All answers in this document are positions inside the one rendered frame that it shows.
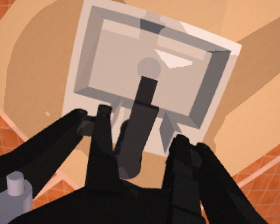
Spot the white square sink basin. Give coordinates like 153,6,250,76
62,0,242,157

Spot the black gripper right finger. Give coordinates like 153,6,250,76
159,111,268,224

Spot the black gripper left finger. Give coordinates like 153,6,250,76
0,97,128,224

